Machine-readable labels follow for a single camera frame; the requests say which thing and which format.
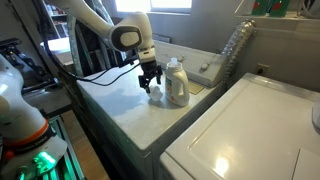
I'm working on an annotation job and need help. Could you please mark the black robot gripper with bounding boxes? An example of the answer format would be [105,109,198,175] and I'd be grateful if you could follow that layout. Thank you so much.
[138,61,163,94]

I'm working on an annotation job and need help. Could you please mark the white bottle cap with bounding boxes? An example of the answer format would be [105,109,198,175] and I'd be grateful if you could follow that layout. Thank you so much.
[148,85,163,101]

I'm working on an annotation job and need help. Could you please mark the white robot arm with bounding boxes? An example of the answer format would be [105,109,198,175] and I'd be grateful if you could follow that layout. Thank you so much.
[0,0,162,180]

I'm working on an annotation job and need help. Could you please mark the white detergent bottle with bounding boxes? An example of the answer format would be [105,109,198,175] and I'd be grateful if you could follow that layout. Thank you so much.
[165,58,189,107]

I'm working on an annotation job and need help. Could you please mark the grey dryer machine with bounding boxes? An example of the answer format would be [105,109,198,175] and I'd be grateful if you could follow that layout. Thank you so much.
[78,41,226,180]

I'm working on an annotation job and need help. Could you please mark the white washing machine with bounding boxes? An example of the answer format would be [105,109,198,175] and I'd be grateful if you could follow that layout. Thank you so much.
[159,73,320,180]

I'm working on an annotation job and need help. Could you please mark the green boxes on shelf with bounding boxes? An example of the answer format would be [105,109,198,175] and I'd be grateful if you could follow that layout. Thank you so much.
[251,0,290,17]

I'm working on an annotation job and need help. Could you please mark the silver flexible vent hose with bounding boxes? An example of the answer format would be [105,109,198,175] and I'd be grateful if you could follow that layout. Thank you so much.
[221,18,258,89]

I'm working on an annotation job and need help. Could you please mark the wall power outlet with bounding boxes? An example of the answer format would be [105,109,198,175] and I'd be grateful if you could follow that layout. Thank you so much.
[256,63,269,76]

